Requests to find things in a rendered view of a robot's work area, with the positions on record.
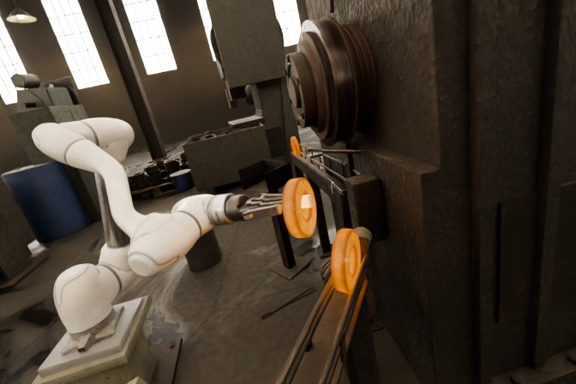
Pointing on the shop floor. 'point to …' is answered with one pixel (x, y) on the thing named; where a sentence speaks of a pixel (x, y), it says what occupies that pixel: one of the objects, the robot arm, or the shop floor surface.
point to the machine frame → (467, 154)
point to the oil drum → (47, 200)
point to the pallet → (156, 177)
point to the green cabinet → (25, 122)
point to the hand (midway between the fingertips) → (298, 201)
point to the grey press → (254, 63)
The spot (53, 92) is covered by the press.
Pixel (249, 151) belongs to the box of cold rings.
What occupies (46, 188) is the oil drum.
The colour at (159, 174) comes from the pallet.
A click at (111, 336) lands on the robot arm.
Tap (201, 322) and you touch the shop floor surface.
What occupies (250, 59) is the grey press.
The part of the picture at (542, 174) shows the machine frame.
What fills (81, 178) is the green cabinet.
